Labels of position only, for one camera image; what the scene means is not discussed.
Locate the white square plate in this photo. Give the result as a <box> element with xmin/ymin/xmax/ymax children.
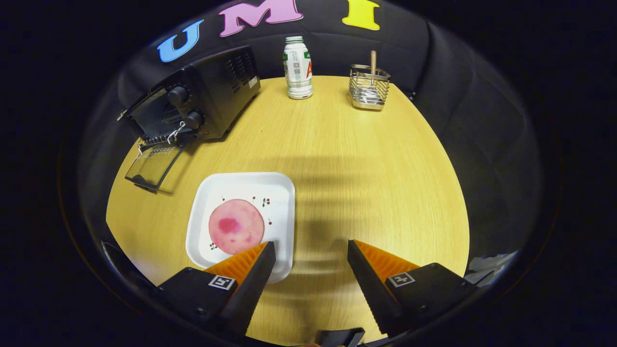
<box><xmin>186</xmin><ymin>172</ymin><xmax>295</xmax><ymax>284</ymax></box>

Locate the pink round ham slice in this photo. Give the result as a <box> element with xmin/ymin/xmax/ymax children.
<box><xmin>208</xmin><ymin>199</ymin><xmax>265</xmax><ymax>255</ymax></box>

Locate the white crumpled paper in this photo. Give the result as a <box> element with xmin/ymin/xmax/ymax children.
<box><xmin>465</xmin><ymin>251</ymin><xmax>520</xmax><ymax>285</ymax></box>

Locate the metal wire basket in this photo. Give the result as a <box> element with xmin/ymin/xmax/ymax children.
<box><xmin>349</xmin><ymin>64</ymin><xmax>391</xmax><ymax>111</ymax></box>

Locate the black toaster oven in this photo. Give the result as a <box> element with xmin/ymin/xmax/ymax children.
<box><xmin>117</xmin><ymin>46</ymin><xmax>261</xmax><ymax>192</ymax></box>

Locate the white drink bottle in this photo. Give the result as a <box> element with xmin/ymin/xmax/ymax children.
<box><xmin>283</xmin><ymin>36</ymin><xmax>313</xmax><ymax>100</ymax></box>

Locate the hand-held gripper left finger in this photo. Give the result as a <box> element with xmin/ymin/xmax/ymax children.
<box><xmin>157</xmin><ymin>241</ymin><xmax>277</xmax><ymax>336</ymax></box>

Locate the white cord loop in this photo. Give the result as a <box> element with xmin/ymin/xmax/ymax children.
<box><xmin>166</xmin><ymin>121</ymin><xmax>187</xmax><ymax>145</ymax></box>

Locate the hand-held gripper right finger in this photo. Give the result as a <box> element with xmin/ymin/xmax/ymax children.
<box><xmin>347</xmin><ymin>240</ymin><xmax>478</xmax><ymax>338</ymax></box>

